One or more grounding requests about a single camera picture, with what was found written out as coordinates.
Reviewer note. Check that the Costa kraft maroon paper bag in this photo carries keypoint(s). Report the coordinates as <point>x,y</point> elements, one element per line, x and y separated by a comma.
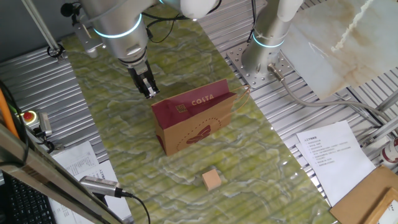
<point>192,124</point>

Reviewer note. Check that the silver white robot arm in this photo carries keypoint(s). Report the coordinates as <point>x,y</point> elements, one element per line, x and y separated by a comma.
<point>121,34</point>

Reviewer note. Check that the beige marble pattern sheet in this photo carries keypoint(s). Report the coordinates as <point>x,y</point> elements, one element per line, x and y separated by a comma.
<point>342,62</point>

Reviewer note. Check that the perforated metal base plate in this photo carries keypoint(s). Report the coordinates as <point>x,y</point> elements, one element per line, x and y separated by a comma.
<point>248,77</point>

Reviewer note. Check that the red white paper cup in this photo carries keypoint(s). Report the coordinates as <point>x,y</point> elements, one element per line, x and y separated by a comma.
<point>390,152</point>

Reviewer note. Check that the titled instruction paper sheet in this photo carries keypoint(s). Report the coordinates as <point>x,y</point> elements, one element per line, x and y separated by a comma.
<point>335,161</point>
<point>102,189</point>

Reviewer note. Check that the small black microphone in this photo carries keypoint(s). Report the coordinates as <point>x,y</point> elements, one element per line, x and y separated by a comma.
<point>66,9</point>

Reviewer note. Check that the grey box camera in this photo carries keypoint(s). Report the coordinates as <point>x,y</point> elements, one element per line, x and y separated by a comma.
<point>45,124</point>

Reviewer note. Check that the densely printed paper sheet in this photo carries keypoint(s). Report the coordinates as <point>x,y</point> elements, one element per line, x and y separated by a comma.
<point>74,157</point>

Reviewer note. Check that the small wooden cube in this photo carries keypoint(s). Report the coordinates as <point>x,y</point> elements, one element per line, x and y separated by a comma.
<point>211,180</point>

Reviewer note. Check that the cardboard box with white label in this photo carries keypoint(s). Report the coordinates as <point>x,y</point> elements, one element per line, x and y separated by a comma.
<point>384,207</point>

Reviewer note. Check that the thin aluminium pole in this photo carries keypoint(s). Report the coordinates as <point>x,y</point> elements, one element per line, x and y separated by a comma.
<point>40,26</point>

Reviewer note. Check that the red emergency stop button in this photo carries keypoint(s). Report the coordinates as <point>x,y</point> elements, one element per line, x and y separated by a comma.
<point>28,116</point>

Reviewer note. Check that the silver ribbed camera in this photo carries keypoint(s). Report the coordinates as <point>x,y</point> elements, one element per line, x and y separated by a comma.
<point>99,186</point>

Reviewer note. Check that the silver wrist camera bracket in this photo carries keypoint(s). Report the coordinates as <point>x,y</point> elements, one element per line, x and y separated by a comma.
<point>87,37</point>

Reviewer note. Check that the aluminium frame bar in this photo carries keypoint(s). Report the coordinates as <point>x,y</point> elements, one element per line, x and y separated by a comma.
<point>381,132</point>
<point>387,102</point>

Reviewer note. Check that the shiny metal frame beam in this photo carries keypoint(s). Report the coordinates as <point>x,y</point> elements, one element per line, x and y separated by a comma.
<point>46,174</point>

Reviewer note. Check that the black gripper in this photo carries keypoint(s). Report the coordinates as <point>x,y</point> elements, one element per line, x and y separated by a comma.
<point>140,74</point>

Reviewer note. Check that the green marble pattern mat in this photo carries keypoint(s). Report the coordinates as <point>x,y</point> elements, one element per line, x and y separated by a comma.
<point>124,124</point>

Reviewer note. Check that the black keyboard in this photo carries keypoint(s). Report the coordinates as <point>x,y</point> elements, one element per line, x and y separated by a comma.
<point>25,205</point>

